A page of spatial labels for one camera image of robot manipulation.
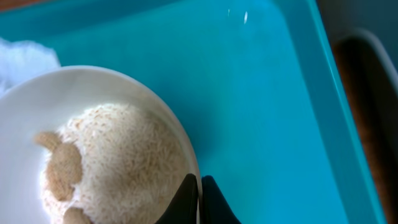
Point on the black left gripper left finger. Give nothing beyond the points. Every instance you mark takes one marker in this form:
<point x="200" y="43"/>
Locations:
<point x="183" y="207"/>

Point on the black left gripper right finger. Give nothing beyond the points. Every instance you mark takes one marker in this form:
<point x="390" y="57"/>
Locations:
<point x="215" y="207"/>

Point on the white bowl with peanuts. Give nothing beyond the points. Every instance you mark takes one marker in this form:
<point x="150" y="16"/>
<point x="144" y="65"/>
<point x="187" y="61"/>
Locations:
<point x="85" y="144"/>

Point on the white napkin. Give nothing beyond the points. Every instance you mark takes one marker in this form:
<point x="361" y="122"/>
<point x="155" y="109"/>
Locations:
<point x="24" y="60"/>

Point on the grey dishwasher rack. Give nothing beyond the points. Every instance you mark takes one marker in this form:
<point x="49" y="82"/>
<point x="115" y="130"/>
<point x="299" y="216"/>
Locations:
<point x="363" y="36"/>

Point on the teal plastic tray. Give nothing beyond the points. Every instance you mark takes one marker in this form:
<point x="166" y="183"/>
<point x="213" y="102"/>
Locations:
<point x="253" y="83"/>

